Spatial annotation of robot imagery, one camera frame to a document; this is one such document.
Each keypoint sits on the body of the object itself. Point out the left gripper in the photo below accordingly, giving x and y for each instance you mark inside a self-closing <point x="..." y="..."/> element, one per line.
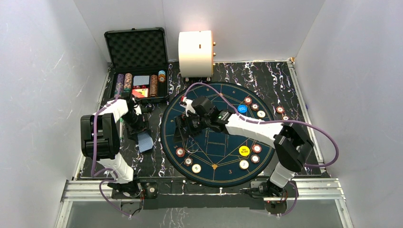
<point x="137" y="126"/>

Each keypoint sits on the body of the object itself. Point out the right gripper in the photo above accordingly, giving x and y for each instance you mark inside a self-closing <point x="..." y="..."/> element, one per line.
<point x="181" y="121"/>

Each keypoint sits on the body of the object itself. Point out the clear dealer button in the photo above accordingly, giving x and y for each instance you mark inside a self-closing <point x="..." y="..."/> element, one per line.
<point x="192" y="147"/>

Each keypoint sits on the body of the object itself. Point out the red chips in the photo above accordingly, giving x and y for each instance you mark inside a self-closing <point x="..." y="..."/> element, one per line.
<point x="256" y="148"/>
<point x="180" y="152"/>
<point x="247" y="100"/>

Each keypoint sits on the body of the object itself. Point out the blue playing card deck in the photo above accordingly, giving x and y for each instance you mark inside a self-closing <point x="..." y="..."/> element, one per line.
<point x="145" y="142"/>

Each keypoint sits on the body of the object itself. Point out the brown chips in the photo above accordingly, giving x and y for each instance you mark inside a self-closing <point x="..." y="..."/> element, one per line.
<point x="255" y="158"/>
<point x="188" y="161"/>
<point x="254" y="107"/>

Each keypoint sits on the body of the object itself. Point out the yellow chips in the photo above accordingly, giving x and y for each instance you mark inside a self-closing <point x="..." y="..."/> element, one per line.
<point x="244" y="164"/>
<point x="261" y="114"/>
<point x="196" y="168"/>

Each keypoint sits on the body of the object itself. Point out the blue small blind button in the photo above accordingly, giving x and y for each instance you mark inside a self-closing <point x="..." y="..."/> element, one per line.
<point x="242" y="109"/>

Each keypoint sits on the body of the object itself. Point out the yellow big blind button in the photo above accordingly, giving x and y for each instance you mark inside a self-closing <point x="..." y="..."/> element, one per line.
<point x="244" y="151"/>

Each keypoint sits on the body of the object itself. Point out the red poker chip stack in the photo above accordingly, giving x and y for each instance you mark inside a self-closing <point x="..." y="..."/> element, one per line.
<point x="280" y="110"/>

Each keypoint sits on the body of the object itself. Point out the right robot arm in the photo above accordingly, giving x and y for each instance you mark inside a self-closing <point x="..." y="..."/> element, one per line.
<point x="291" y="143"/>

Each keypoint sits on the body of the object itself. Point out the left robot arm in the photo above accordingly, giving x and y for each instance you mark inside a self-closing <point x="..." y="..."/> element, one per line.
<point x="100" y="141"/>

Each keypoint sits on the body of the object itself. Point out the green white pen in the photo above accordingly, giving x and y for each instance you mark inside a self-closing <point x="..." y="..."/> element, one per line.
<point x="121" y="130"/>

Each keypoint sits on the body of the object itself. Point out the red card box in case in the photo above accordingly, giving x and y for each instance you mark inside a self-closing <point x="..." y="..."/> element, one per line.
<point x="140" y="93"/>

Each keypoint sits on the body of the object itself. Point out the card deck in case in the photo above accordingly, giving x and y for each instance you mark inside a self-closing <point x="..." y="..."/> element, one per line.
<point x="141" y="80"/>

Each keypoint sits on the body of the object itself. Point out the brown chip row in case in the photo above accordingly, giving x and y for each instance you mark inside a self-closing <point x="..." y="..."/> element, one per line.
<point x="153" y="92"/>

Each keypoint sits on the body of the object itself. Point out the purple chip row in case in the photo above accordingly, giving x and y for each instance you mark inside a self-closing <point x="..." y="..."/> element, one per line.
<point x="119" y="85"/>

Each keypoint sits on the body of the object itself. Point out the pink green chip row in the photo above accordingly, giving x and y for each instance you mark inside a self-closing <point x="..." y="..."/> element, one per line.
<point x="127" y="87"/>

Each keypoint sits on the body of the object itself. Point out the round blue poker mat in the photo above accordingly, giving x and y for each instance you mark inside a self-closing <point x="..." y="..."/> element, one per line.
<point x="219" y="153"/>

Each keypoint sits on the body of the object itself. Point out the orange blue chip stack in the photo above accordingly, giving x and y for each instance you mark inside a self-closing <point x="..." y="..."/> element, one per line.
<point x="162" y="76"/>

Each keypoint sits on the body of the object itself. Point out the black chip carrying case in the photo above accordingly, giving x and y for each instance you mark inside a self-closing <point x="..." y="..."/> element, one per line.
<point x="139" y="52"/>

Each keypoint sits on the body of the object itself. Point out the white cylindrical device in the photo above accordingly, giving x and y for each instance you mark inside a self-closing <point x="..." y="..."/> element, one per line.
<point x="195" y="52"/>

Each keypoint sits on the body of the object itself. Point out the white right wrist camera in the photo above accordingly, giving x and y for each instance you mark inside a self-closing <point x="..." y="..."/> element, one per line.
<point x="187" y="105"/>

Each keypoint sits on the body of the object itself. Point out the aluminium frame rail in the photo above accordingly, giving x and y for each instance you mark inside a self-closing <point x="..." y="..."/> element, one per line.
<point x="319" y="188"/>

